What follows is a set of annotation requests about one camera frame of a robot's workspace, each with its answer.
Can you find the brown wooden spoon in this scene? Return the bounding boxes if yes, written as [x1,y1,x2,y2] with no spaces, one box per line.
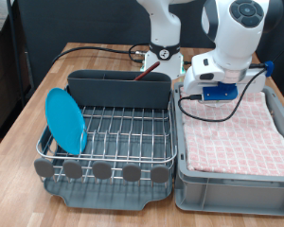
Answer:
[133,61,162,81]

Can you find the blue plate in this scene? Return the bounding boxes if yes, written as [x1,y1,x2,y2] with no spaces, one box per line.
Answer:
[44,87,88,156]

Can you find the grey dish drying rack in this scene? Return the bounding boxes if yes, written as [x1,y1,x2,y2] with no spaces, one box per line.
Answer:
[37,84,176,212]

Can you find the dark gray utensil caddy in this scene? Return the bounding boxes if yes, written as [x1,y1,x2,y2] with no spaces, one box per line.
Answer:
[66,69,172,111]

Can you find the pink checked towel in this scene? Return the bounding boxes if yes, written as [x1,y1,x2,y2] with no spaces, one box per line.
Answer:
[179,86,284,178]

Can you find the gray plastic crate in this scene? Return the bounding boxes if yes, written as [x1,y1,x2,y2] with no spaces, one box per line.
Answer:
[173,81,284,218]

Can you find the black metal pole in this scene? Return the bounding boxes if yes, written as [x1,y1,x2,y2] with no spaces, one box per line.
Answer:
[6,0,27,108]

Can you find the gray shelf board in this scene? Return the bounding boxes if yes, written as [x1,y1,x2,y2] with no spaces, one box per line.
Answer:
[0,0,15,32]

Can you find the looped black cable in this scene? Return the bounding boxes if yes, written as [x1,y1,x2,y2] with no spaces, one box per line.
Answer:
[128,44,150,63]

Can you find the black camera cable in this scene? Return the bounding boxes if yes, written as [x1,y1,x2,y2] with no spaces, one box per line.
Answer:
[177,41,284,123]

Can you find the metal wire dish rack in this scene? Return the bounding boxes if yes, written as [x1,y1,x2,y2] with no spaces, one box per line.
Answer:
[33,84,178,187]

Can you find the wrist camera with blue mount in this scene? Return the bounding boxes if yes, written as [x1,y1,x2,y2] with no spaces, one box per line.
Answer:
[202,81,240,103]

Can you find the long black cable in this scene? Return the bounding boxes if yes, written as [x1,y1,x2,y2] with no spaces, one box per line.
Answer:
[51,46,150,65]

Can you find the blue cable clip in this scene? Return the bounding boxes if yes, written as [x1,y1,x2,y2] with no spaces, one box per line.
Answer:
[263,61,275,79]

